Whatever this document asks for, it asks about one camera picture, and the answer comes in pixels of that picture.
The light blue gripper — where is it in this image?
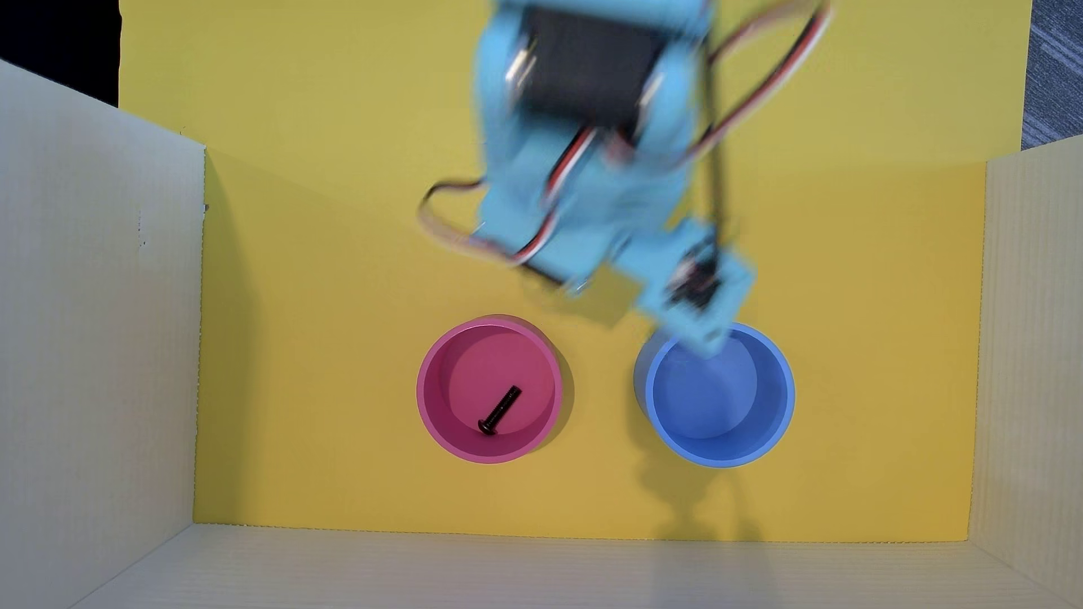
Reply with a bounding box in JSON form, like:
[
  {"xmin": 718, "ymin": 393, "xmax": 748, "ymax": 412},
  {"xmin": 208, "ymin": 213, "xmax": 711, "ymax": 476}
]
[{"xmin": 476, "ymin": 127, "xmax": 682, "ymax": 295}]

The black bolt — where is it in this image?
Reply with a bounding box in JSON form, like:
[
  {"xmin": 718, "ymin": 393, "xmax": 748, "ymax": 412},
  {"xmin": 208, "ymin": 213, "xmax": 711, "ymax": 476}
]
[{"xmin": 478, "ymin": 386, "xmax": 523, "ymax": 436}]

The pink round cup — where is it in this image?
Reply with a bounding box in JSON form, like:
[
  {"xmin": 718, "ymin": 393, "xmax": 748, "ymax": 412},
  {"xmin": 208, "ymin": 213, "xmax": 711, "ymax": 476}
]
[{"xmin": 415, "ymin": 315, "xmax": 565, "ymax": 465}]

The blue round cup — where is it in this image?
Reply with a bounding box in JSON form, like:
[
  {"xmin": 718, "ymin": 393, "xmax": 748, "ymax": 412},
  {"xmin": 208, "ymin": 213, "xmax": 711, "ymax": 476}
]
[{"xmin": 635, "ymin": 321, "xmax": 796, "ymax": 469}]

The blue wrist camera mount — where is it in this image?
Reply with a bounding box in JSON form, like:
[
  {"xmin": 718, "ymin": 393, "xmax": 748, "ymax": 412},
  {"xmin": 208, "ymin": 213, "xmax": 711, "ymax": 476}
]
[{"xmin": 616, "ymin": 217, "xmax": 756, "ymax": 358}]

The thin black camera cable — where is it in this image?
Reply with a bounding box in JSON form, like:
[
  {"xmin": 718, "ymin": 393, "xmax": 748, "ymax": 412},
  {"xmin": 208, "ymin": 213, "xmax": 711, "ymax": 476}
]
[{"xmin": 704, "ymin": 38, "xmax": 730, "ymax": 250}]

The red white black servo cable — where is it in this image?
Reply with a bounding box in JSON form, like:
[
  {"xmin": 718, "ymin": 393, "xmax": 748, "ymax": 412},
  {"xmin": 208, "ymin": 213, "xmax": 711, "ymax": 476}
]
[
  {"xmin": 684, "ymin": 0, "xmax": 836, "ymax": 164},
  {"xmin": 418, "ymin": 127, "xmax": 597, "ymax": 268}
]

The white cardboard enclosure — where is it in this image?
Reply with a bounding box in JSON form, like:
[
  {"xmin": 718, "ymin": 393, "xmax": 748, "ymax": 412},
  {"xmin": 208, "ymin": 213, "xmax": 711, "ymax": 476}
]
[{"xmin": 0, "ymin": 59, "xmax": 1083, "ymax": 609}]

